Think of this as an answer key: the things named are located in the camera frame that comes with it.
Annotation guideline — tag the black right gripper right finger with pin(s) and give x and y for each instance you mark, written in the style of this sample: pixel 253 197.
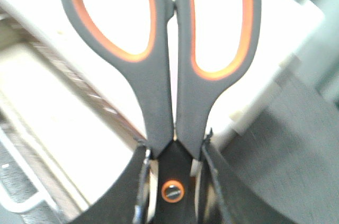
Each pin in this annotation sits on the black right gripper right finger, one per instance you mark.
pixel 224 198

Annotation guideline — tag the white plastic drawer unit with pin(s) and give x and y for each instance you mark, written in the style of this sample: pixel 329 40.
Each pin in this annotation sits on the white plastic drawer unit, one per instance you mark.
pixel 90 153

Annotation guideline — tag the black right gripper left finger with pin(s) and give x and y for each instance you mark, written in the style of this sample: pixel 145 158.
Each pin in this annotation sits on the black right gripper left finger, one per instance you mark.
pixel 127 200

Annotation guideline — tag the grey orange handled scissors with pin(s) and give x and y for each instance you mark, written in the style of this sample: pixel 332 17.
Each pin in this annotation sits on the grey orange handled scissors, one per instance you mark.
pixel 173 92

